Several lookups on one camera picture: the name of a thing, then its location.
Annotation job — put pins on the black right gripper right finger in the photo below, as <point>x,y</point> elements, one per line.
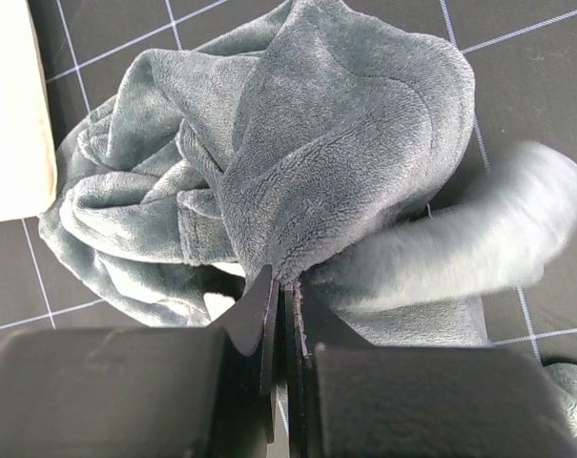
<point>349,398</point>

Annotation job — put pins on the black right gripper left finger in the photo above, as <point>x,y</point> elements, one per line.
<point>144,392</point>

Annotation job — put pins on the grey fleece zebra-lined pillowcase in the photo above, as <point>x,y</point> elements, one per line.
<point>310,139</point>

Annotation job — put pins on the cream rectangular pillow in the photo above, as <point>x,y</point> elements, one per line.
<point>28,171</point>

